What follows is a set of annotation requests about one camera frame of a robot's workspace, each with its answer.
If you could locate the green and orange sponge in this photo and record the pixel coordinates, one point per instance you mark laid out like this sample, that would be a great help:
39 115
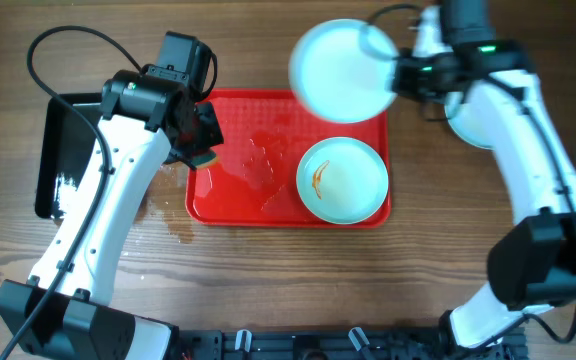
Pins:
205 159

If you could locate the red plastic tray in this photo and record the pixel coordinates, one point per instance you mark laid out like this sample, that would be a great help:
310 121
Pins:
266 133

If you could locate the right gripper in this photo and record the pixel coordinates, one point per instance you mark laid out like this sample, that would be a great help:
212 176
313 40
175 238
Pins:
403 76

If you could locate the light blue plate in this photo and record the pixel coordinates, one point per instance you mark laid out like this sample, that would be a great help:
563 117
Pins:
342 71
342 180
462 121

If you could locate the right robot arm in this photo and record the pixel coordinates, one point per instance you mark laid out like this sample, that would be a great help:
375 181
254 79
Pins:
532 269

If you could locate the black rectangular tray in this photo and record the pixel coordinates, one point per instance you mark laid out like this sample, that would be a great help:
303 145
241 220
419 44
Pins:
67 146

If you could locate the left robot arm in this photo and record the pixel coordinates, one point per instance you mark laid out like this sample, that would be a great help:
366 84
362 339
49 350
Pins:
151 115

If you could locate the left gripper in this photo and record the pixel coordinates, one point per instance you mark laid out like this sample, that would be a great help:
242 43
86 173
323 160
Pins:
205 132

